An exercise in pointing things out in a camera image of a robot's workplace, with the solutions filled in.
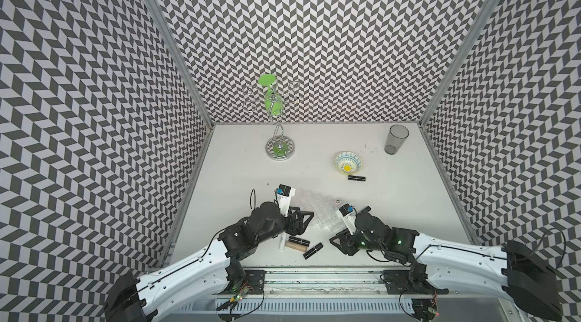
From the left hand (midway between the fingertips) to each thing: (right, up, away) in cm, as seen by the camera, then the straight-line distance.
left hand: (305, 215), depth 74 cm
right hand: (+11, -11, +4) cm, 15 cm away
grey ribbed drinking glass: (+41, +27, +24) cm, 54 cm away
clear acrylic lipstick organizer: (+7, -2, +17) cm, 19 cm away
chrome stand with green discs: (-12, +41, +12) cm, 45 cm away
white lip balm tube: (-8, -11, +7) cm, 16 cm away
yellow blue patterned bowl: (+20, +15, +28) cm, 37 cm away
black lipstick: (+22, +9, +23) cm, 33 cm away
